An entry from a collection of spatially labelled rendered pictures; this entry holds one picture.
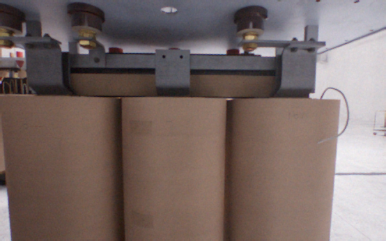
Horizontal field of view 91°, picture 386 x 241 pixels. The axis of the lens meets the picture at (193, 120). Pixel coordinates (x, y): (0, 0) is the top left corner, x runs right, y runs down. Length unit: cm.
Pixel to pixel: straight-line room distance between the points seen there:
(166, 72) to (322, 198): 71
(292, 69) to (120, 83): 65
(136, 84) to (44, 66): 31
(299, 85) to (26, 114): 94
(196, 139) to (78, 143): 40
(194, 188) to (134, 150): 25
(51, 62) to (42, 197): 47
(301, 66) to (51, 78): 87
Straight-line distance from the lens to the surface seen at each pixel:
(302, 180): 80
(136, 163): 71
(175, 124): 65
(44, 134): 81
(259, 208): 80
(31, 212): 92
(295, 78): 78
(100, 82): 86
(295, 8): 77
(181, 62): 70
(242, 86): 81
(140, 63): 77
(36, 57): 87
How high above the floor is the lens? 105
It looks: 5 degrees down
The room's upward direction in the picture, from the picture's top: 1 degrees clockwise
